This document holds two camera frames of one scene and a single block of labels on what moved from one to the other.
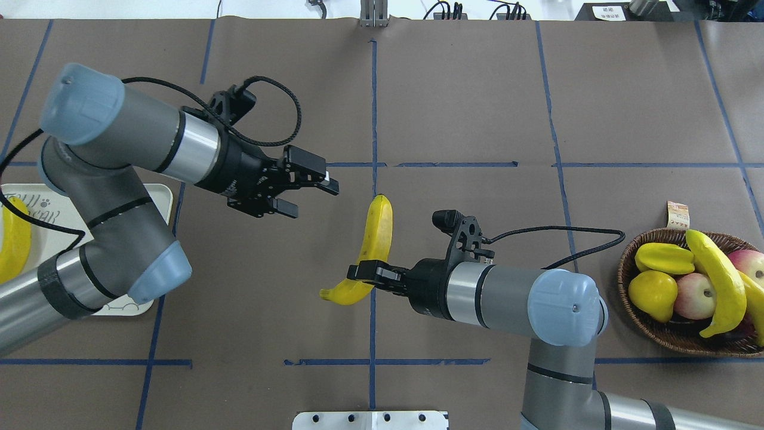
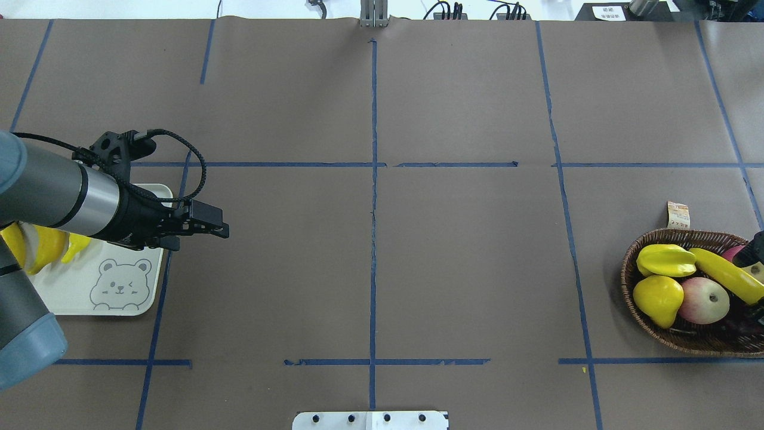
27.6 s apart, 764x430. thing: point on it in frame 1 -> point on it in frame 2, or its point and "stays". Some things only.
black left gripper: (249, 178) -> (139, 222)
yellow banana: (375, 246) -> (47, 245)
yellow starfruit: (665, 257) stays
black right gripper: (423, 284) -> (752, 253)
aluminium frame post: (373, 13) stays
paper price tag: (678, 215) stays
